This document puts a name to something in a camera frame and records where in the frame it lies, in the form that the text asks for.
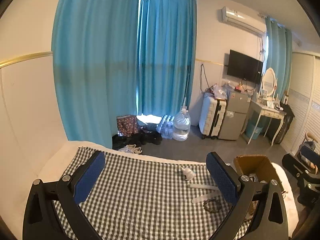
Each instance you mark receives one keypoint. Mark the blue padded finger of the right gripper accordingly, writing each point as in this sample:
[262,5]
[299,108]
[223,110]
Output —
[310,155]

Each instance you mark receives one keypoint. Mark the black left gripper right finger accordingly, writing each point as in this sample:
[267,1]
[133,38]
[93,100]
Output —
[269,220]

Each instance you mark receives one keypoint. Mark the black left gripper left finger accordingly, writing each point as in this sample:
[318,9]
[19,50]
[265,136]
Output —
[40,218]

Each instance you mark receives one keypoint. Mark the white toothed plastic strip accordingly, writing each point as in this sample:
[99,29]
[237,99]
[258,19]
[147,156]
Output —
[205,197]

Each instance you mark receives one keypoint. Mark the small white bottle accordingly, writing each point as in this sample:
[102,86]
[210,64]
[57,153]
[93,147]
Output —
[188,173]

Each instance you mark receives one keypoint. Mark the chair with clothes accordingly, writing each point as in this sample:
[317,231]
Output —
[309,141]

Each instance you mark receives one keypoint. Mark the black bag beside table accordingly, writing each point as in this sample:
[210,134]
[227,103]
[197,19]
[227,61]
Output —
[288,118]

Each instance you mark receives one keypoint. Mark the cardboard box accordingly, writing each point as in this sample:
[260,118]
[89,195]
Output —
[258,168]

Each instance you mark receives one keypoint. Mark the teal waste bin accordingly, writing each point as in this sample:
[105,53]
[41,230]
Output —
[251,132]

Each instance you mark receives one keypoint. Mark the white louvered wardrobe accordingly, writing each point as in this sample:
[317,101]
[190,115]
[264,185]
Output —
[303,100]

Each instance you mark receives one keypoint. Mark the oval white mirror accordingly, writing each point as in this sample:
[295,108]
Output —
[268,84]

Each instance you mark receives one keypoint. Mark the grey mini fridge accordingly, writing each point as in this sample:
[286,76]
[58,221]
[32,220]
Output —
[235,115]

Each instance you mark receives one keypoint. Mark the green white checkered cloth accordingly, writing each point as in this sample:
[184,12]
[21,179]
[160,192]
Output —
[141,199]

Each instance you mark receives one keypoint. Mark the white suitcase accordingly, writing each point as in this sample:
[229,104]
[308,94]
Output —
[211,117]

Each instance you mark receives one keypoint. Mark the plastic bag on suitcase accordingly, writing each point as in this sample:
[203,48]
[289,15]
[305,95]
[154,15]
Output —
[219,92]

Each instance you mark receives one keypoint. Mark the white sneakers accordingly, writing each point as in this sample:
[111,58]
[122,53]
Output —
[131,149]

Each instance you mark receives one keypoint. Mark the teal curtain right panel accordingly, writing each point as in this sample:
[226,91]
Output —
[279,54]

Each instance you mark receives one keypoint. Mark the teal curtain panel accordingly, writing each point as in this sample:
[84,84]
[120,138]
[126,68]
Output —
[94,45]
[279,54]
[166,55]

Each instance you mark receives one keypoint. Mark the large clear water jug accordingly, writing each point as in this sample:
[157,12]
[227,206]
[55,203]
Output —
[181,125]

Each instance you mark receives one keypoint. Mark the dark floral bag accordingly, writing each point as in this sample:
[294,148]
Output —
[127,125]

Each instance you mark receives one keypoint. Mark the pile of black clothes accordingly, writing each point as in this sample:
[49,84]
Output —
[141,138]

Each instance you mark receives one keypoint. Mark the white air conditioner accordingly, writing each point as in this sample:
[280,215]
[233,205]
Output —
[243,21]

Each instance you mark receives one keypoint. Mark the pack of water bottles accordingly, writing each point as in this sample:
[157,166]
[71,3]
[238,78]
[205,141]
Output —
[165,127]

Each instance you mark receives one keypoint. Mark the teal curtain middle panel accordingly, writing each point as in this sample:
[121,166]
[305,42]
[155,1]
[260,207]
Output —
[166,55]

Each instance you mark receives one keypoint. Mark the teal curtain left panel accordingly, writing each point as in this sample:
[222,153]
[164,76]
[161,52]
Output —
[94,45]

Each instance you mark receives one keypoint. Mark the black wall television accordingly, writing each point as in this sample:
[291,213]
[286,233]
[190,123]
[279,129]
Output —
[244,67]

